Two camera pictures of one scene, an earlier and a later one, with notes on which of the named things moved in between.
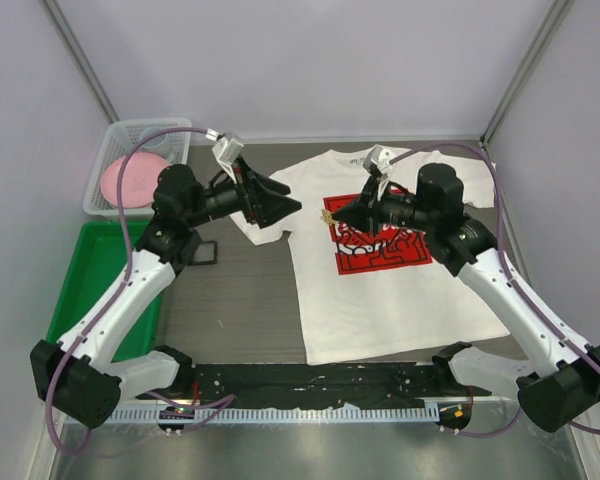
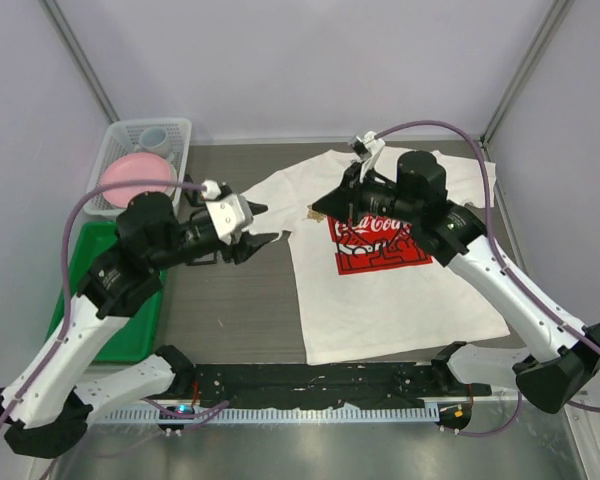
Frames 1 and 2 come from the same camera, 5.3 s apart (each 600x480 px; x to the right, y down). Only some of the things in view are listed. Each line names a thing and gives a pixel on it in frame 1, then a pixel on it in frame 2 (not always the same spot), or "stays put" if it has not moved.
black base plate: [353, 385] stays put
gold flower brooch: [327, 217] to [313, 215]
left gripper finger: [269, 182] to [257, 208]
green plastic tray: [97, 265] stays put
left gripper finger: [273, 206] to [248, 244]
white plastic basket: [123, 133] stays put
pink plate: [139, 180] stays put
